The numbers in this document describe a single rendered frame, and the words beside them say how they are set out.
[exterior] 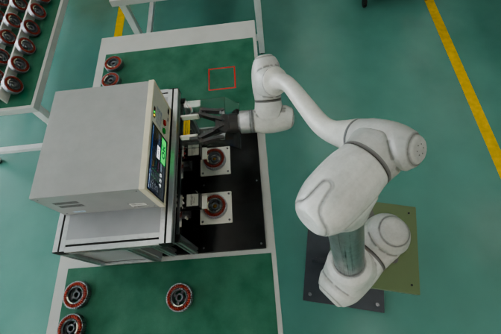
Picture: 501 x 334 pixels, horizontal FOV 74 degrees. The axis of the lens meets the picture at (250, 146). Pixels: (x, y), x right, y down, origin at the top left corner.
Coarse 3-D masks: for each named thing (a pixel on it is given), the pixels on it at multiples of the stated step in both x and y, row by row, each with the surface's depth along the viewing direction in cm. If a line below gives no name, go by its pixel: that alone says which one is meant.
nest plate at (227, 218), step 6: (216, 192) 160; (222, 192) 160; (228, 192) 160; (228, 198) 158; (228, 204) 157; (216, 210) 156; (228, 210) 156; (204, 216) 156; (222, 216) 155; (228, 216) 154; (204, 222) 154; (210, 222) 154; (216, 222) 154; (222, 222) 153; (228, 222) 154
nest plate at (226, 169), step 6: (222, 150) 170; (228, 150) 170; (228, 156) 168; (210, 162) 168; (228, 162) 167; (204, 168) 166; (222, 168) 166; (228, 168) 165; (204, 174) 165; (210, 174) 165; (216, 174) 165
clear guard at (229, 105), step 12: (180, 108) 150; (192, 108) 149; (228, 108) 149; (180, 120) 147; (192, 120) 146; (204, 120) 146; (180, 132) 144; (192, 132) 144; (204, 132) 143; (180, 144) 141; (192, 144) 141; (216, 144) 140; (228, 144) 140; (240, 144) 145
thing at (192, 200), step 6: (198, 192) 146; (186, 198) 146; (192, 198) 145; (198, 198) 145; (204, 198) 149; (186, 204) 144; (192, 204) 144; (198, 204) 144; (204, 204) 148; (186, 210) 147
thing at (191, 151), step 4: (192, 148) 156; (196, 148) 156; (200, 148) 156; (204, 148) 160; (188, 152) 156; (192, 152) 156; (196, 152) 155; (200, 152) 156; (204, 152) 159; (184, 156) 158; (188, 156) 155; (192, 156) 155; (196, 156) 155; (200, 156) 155; (204, 156) 159; (184, 160) 158; (188, 160) 158; (184, 164) 163
